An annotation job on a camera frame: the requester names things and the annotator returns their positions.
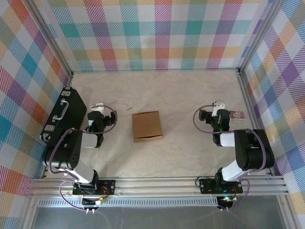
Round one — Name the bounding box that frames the brown cardboard box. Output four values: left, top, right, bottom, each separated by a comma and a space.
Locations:
132, 111, 163, 143

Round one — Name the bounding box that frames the small dark printed card box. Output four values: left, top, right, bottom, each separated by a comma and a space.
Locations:
229, 110, 245, 121

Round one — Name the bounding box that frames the black case with metal handle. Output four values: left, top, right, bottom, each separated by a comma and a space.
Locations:
39, 86, 88, 148

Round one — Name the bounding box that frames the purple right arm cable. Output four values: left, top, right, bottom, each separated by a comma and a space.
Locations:
193, 104, 268, 212

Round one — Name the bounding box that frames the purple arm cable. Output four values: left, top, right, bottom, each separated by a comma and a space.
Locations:
49, 104, 119, 212
193, 104, 268, 212

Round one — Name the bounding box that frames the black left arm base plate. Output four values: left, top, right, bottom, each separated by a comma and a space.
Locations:
72, 179, 117, 197

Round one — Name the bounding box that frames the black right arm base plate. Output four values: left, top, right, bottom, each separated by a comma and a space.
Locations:
199, 177, 244, 194

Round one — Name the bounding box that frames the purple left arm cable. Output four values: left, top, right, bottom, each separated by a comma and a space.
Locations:
49, 104, 119, 212

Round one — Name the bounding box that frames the long aluminium base rail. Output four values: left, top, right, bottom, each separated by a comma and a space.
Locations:
26, 176, 289, 198

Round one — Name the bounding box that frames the aluminium frame post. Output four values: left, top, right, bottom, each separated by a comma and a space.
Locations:
236, 0, 285, 73
23, 0, 74, 77

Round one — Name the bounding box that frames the slotted grey cable duct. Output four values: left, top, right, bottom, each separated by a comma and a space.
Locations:
38, 199, 220, 208

